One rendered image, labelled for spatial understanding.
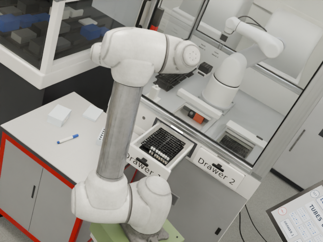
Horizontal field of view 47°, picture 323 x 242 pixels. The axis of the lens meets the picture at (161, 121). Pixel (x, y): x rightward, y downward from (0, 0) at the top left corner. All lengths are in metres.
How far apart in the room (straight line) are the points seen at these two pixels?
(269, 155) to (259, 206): 1.55
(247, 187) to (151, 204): 0.84
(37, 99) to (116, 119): 1.28
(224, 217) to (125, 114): 1.24
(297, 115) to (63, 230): 1.37
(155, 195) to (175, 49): 0.56
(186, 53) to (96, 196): 0.61
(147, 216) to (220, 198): 0.85
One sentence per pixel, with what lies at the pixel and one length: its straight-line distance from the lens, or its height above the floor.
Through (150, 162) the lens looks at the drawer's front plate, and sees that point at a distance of 1.92.
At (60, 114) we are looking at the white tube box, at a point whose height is 0.81.
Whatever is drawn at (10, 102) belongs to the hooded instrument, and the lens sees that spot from 2.72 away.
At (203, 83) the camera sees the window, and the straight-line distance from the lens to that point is 2.02.
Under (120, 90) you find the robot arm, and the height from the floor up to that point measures 1.49.
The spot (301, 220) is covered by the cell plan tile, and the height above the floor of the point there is 1.05.
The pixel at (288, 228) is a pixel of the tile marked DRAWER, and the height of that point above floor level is 1.00.
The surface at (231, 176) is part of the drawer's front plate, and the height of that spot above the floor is 0.89.
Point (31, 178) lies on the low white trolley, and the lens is 2.17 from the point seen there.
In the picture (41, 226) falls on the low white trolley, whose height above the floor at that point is 0.26.
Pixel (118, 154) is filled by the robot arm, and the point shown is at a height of 1.26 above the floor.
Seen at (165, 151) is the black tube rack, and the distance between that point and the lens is 2.09.
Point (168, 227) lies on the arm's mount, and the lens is 1.72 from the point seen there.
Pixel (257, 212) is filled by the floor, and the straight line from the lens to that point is 3.48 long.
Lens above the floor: 2.14
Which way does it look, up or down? 33 degrees down
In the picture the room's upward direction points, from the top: 24 degrees clockwise
